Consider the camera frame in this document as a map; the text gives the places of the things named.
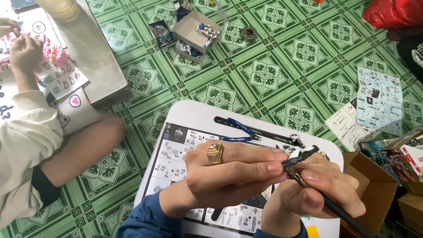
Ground person's right hand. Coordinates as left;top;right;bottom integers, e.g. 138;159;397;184
260;153;368;232

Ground person's left hand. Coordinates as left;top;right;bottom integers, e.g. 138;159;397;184
178;140;289;215

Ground black pen tool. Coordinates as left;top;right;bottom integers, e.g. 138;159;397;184
286;168;378;238

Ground black and white model part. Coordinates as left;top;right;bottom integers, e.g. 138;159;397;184
282;145;320;171

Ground yellow paper note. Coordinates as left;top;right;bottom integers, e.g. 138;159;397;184
303;225;320;238

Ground open brown cardboard box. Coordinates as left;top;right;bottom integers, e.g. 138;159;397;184
340;151;399;237

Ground grey model instruction sheet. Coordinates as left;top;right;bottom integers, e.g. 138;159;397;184
144;123;299;236

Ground white lap table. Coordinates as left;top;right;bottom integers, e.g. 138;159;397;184
134;99;345;238

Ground small black white model piece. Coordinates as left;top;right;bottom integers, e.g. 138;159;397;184
289;134;306;149

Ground colourful model kit box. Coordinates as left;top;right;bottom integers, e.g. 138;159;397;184
358;132;423;196

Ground long black flat tool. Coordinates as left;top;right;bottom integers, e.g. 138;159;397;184
213;116;298;145

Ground plain brown carton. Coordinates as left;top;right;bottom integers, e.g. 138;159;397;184
397;193;423;236

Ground white instruction sheet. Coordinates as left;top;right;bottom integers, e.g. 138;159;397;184
325;97;381;152

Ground pale blue folded instruction sheet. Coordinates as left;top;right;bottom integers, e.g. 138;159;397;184
356;66;404;137

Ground white blue robot figure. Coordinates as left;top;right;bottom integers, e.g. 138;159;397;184
196;23;221;51

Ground white cartoon print table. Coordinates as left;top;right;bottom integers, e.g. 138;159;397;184
0;7;111;137

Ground open grey cardboard box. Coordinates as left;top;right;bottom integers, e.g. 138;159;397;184
173;9;224;65

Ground small blue figure box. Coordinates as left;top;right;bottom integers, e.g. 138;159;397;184
148;20;175;50

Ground clear plastic bag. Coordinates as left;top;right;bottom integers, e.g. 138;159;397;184
211;0;232;21

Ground dark blue box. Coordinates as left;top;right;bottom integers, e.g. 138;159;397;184
173;0;192;22

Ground black garment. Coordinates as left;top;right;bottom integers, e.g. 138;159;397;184
387;28;423;84

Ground low metal table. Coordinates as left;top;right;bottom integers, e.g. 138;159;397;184
53;0;133;107

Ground cartoon sticker sheet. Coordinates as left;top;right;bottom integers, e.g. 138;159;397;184
34;59;90;100

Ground pink brick model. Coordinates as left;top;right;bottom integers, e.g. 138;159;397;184
0;31;71;72

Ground red plastic bag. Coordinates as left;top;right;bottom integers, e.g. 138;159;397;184
362;0;423;30

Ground beige plastic jar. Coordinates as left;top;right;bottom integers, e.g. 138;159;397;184
34;0;79;20

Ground gold ring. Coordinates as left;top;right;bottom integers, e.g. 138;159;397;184
206;142;225;166

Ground blue-handled nippers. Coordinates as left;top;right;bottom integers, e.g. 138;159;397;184
221;117;262;143

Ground round metal ring weight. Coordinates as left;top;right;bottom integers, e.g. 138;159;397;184
240;25;258;42

